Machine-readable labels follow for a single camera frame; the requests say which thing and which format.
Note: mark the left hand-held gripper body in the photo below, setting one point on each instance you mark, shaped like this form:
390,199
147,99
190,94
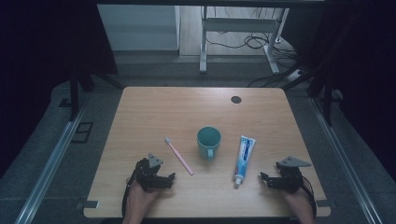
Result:
146,177

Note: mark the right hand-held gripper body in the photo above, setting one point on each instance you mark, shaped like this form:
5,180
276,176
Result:
289,179

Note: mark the pink toothbrush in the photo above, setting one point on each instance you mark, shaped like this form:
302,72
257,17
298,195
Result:
180,156

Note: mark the white and blue toothpaste tube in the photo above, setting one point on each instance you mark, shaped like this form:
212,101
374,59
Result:
244,160

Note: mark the teal cup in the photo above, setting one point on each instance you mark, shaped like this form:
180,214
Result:
208,141

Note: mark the dark round table grommet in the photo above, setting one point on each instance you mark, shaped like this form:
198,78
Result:
236,99

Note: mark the black metal stand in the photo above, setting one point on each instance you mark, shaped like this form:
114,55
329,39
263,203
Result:
74,96
327,102

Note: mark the white power strip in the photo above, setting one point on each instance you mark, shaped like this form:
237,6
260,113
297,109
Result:
295,75

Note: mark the dark curtain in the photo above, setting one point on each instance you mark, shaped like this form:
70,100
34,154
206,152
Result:
37,62
367,77

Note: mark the white cabinet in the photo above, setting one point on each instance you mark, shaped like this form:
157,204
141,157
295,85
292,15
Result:
137,28

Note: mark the metal floor rail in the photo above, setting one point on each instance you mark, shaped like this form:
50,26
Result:
345,161
46,171

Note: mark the white desk frame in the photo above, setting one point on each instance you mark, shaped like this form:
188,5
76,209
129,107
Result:
239,24

